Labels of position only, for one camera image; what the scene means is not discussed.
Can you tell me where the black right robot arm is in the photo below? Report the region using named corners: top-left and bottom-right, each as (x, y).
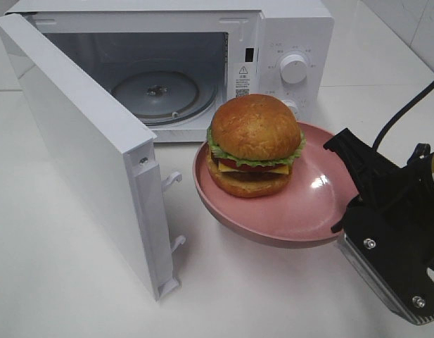
top-left (323, 128), bottom-right (434, 270)

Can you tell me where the white microwave knob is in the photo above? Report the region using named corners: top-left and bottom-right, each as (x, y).
top-left (279, 52), bottom-right (308, 85)
top-left (283, 100), bottom-right (300, 120)

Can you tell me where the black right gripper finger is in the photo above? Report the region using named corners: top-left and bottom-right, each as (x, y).
top-left (323, 128), bottom-right (382, 204)

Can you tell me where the upper white microwave knob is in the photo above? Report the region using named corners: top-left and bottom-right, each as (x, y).
top-left (279, 52), bottom-right (308, 85)

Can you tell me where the lower white microwave knob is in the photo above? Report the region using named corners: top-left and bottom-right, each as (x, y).
top-left (283, 100), bottom-right (300, 120)

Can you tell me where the white microwave door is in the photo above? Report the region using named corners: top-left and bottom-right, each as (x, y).
top-left (0, 14), bottom-right (185, 299)

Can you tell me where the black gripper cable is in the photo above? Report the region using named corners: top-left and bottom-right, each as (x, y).
top-left (373, 72), bottom-right (434, 151)

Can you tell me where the white warning label sticker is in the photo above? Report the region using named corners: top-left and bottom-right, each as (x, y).
top-left (232, 62), bottom-right (257, 97)

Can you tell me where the burger with lettuce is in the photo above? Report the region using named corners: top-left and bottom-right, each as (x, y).
top-left (206, 94), bottom-right (306, 198)

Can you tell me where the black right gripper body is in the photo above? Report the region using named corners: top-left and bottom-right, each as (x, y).
top-left (371, 149), bottom-right (434, 268)

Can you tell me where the white microwave oven body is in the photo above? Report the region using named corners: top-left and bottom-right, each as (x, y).
top-left (2, 1), bottom-right (334, 142)

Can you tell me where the pink round plate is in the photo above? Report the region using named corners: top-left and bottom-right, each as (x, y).
top-left (193, 123), bottom-right (357, 248)

